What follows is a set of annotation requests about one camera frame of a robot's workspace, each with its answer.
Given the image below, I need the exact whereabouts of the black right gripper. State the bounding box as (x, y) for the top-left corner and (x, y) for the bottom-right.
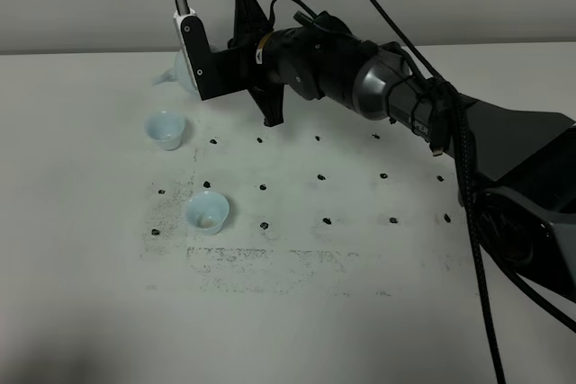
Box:
(228, 0), (374, 127)

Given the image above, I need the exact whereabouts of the pale blue porcelain teapot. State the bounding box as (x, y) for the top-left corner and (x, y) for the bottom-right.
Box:
(152, 49), (200, 100)

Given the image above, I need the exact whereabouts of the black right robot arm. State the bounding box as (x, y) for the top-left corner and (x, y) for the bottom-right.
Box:
(229, 0), (575, 299)

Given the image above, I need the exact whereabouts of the far pale blue teacup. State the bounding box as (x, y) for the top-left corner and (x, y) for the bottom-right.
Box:
(144, 111), (186, 151)

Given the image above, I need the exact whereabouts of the pale blue teacup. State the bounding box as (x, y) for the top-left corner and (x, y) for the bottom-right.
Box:
(144, 111), (186, 151)
(184, 191), (230, 236)

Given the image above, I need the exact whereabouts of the near pale blue teacup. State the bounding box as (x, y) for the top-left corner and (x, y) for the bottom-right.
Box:
(184, 191), (230, 236)

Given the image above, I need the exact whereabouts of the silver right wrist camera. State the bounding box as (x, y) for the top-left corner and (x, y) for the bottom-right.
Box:
(174, 11), (248, 101)

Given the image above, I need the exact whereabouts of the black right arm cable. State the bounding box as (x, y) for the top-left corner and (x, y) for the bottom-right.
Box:
(171, 0), (576, 384)

